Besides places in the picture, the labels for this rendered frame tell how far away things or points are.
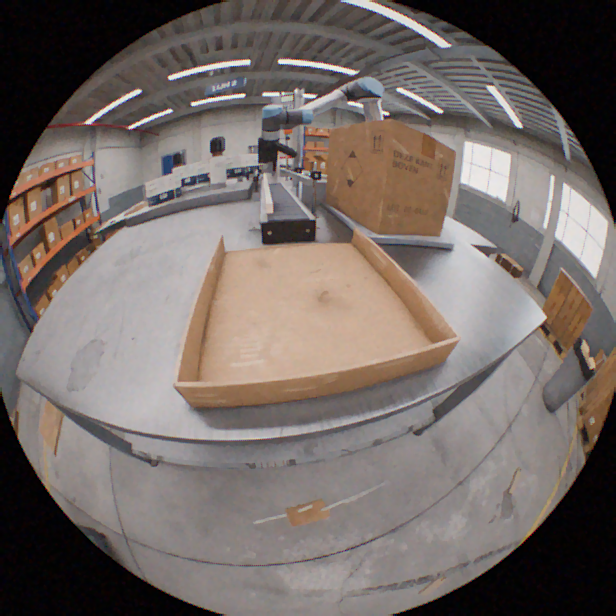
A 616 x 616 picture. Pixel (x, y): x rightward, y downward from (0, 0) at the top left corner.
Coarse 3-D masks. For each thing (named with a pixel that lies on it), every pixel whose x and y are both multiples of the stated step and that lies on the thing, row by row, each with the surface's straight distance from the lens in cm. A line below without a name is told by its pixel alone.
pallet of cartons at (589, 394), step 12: (612, 360) 369; (600, 372) 382; (612, 372) 346; (600, 384) 358; (612, 384) 324; (588, 396) 367; (600, 396) 333; (612, 396) 324; (588, 408) 340; (600, 408) 327; (588, 420) 331; (600, 420) 338; (588, 432) 344; (588, 444) 360
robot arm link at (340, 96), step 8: (344, 88) 116; (328, 96) 111; (336, 96) 112; (344, 96) 113; (312, 104) 106; (320, 104) 106; (328, 104) 108; (336, 104) 112; (320, 112) 107; (288, 128) 100
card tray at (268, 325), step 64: (256, 256) 37; (320, 256) 37; (384, 256) 33; (192, 320) 21; (256, 320) 24; (320, 320) 23; (384, 320) 25; (192, 384) 16; (256, 384) 15; (320, 384) 16
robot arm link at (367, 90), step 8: (360, 80) 106; (368, 80) 106; (376, 80) 109; (352, 88) 110; (360, 88) 105; (368, 88) 103; (376, 88) 106; (352, 96) 113; (360, 96) 106; (368, 96) 104; (376, 96) 105; (368, 104) 105; (376, 104) 106; (368, 112) 105; (376, 112) 104; (368, 120) 105; (376, 120) 104
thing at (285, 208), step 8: (280, 184) 102; (272, 192) 77; (280, 192) 76; (288, 192) 76; (272, 200) 61; (280, 200) 61; (288, 200) 60; (280, 208) 51; (288, 208) 50; (296, 208) 50; (272, 216) 44; (280, 216) 44; (288, 216) 43; (296, 216) 43; (304, 216) 43
